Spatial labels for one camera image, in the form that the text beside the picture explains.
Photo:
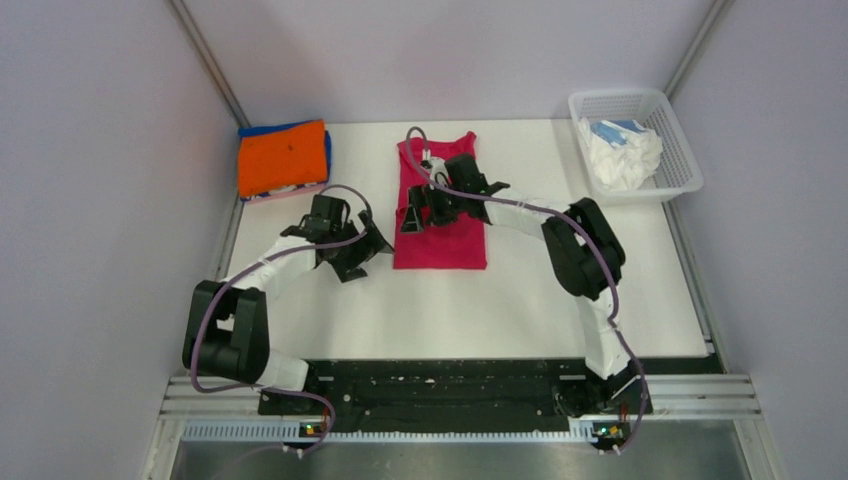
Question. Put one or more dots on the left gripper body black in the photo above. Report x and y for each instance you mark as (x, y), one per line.
(345, 258)

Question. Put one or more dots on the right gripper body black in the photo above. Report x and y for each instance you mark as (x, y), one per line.
(446, 205)

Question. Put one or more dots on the magenta t shirt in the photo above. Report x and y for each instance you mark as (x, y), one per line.
(458, 246)

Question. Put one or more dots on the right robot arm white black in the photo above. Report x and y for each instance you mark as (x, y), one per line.
(584, 252)

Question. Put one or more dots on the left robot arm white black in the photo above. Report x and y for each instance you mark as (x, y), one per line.
(227, 332)

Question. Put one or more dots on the pink folded t shirt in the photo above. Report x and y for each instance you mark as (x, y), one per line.
(283, 192)

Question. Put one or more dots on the orange folded t shirt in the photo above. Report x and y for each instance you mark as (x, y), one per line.
(281, 159)

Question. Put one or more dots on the blue folded t shirt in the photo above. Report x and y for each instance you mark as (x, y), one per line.
(265, 129)

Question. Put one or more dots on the white crumpled t shirt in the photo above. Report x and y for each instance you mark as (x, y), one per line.
(622, 154)

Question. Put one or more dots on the white plastic basket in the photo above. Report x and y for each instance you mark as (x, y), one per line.
(678, 172)

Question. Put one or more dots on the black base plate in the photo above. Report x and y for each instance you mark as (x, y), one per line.
(460, 396)

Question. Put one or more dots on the white cable duct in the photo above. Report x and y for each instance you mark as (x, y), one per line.
(295, 432)

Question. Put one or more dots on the aluminium rail frame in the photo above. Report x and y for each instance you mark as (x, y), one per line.
(705, 421)

